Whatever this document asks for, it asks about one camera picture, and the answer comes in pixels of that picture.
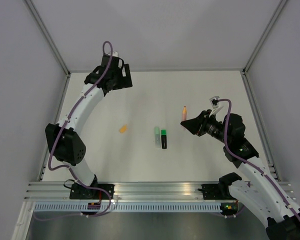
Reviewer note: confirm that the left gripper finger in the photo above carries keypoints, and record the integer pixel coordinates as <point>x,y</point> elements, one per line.
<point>127,79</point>
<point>117,83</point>

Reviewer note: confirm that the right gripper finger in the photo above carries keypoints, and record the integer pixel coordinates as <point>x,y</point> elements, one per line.
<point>200,118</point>
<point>193,128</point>

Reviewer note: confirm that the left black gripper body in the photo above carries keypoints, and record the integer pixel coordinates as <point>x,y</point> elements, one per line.
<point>119,74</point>

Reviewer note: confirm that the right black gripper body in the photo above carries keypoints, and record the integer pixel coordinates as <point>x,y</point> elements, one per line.
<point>207,119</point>

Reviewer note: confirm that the pink pen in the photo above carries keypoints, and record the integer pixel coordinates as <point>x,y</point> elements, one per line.
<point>184,114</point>

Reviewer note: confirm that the bright green pen cap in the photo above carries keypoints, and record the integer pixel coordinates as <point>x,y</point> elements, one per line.
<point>163,132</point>

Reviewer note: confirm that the dark green marker pen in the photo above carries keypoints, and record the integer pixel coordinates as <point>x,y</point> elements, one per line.
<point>164,142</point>

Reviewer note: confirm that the light green pen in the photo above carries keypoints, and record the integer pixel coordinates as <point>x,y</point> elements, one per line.
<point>157,140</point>

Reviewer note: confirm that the light green pen cap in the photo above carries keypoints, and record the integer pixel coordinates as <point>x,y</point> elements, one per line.
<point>156,130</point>

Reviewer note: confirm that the orange pen cap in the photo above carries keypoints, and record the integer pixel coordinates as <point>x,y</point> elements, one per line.
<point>123,129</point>

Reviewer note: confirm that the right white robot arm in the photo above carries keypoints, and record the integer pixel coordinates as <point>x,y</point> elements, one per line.
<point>266,199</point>

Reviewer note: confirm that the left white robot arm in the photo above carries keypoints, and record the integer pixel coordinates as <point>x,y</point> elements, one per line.
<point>66,148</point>

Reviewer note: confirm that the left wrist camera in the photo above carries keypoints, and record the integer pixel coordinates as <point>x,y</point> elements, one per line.
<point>115,54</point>

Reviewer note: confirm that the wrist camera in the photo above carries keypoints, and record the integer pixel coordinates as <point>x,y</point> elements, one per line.
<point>216,106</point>
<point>115,54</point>

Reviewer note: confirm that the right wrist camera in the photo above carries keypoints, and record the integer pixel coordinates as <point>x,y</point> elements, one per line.
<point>216,106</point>

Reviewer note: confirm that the right aluminium frame post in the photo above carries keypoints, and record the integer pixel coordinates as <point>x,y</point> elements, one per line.
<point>265,34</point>

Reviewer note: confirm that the aluminium frame post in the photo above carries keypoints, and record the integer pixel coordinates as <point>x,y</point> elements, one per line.
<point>46,35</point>
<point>265,34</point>

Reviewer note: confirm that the left aluminium frame post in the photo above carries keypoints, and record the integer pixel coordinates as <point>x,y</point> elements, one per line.
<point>46,35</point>

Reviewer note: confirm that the slotted cable duct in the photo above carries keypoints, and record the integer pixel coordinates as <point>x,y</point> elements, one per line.
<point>130,207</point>

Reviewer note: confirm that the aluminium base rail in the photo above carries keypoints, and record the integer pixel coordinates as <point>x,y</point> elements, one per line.
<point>127,192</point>

